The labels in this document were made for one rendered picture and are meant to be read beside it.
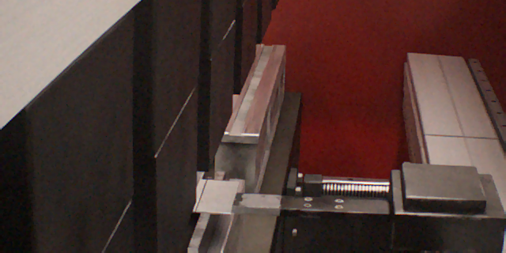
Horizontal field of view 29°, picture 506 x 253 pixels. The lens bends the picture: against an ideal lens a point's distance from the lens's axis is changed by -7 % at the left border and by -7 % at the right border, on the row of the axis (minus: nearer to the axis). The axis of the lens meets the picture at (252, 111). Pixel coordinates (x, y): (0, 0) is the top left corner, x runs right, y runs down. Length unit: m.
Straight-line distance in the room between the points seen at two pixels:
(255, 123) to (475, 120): 0.30
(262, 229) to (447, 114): 0.31
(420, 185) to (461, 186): 0.04
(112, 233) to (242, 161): 0.90
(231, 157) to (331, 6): 0.56
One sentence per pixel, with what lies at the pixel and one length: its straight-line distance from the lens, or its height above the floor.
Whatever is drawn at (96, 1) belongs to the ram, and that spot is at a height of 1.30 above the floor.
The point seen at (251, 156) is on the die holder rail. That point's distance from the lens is 1.31.
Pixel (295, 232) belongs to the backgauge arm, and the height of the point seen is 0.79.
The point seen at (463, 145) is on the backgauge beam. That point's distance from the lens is 1.24.
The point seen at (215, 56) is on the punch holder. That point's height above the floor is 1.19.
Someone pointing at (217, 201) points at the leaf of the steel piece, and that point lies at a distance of 0.98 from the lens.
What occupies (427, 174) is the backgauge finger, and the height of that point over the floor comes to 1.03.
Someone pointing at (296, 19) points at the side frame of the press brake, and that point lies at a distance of 1.80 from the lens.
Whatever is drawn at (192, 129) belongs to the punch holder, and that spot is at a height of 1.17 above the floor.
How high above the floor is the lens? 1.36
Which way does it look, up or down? 17 degrees down
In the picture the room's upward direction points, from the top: 2 degrees clockwise
